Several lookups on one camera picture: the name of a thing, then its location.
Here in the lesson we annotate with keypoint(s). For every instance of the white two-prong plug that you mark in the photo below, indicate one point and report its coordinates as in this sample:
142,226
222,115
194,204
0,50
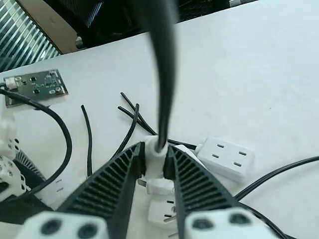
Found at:
159,186

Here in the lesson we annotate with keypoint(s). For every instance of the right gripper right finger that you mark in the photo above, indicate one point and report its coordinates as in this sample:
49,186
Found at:
199,186

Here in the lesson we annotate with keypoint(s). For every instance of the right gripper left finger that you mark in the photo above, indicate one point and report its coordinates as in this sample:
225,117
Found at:
104,189

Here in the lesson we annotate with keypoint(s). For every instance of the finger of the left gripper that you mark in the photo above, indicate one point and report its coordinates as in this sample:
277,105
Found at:
30,165
12,179

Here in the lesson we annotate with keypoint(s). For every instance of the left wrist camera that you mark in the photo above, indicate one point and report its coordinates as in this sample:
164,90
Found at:
37,85

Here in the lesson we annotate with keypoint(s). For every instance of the white two-socket outlet block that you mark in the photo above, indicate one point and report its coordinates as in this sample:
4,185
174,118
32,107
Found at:
228,159

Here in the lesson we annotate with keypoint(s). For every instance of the brown cardboard box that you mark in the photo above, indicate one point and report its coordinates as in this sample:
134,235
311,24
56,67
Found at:
47,22

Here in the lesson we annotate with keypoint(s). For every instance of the black office chair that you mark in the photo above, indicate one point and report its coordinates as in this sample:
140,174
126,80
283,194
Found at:
112,20

